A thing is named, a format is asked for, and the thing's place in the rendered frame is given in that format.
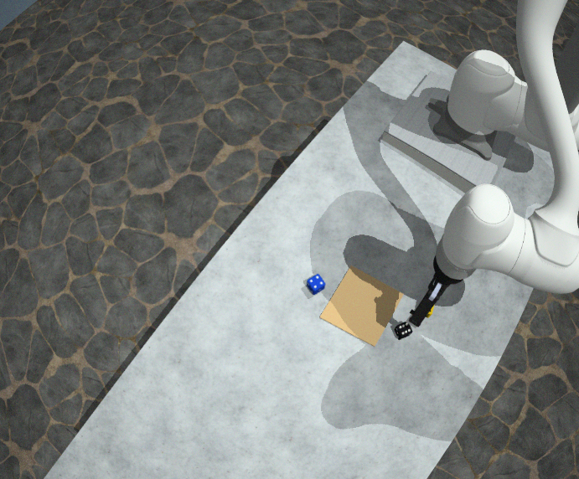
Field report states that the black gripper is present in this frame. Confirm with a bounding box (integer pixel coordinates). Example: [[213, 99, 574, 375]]
[[406, 256, 462, 328]]

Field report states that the black die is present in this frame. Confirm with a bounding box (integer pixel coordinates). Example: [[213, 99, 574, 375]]
[[395, 322, 412, 340]]

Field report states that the tan mat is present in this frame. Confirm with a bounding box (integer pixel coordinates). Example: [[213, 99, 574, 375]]
[[320, 266, 404, 346]]

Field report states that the blue die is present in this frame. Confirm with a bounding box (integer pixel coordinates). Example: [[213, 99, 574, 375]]
[[307, 274, 325, 295]]

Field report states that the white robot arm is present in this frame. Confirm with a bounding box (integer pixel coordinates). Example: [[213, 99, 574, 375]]
[[428, 0, 579, 294]]

